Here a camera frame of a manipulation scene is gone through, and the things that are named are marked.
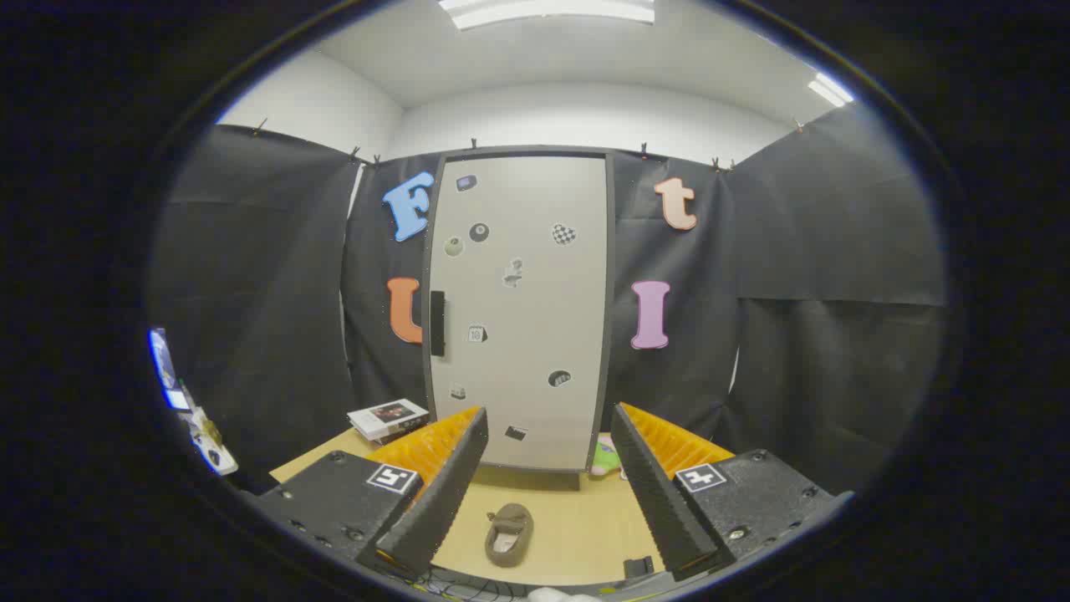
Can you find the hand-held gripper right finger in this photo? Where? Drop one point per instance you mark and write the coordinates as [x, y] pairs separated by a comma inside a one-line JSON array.
[[660, 502]]

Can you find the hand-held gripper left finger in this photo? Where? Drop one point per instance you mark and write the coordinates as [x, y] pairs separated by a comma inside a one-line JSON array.
[[435, 502]]

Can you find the brown fuzzy shoe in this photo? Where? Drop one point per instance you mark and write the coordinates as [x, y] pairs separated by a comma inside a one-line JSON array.
[[508, 535]]

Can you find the grey shoe cabinet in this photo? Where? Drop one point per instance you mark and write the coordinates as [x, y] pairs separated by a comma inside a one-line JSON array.
[[611, 293]]

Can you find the small black box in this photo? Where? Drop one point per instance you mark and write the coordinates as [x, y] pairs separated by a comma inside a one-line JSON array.
[[639, 567]]

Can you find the pink and green plush toy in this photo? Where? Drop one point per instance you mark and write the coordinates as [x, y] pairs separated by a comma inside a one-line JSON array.
[[603, 458]]

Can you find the white cluttered side table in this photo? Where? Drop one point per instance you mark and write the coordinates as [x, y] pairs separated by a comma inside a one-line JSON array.
[[209, 443]]

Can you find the black backdrop cloth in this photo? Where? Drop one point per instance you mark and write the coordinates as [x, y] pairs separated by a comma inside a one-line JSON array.
[[276, 293]]

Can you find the computer monitor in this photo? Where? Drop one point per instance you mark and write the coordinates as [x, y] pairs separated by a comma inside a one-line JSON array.
[[161, 359]]

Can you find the row of black cloth clips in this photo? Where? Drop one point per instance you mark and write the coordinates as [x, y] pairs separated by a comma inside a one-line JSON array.
[[644, 150]]

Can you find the small ceiling light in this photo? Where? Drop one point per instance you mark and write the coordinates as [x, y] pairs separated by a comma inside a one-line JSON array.
[[830, 88]]

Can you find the long ceiling light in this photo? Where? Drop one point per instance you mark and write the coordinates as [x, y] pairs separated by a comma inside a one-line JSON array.
[[543, 10]]

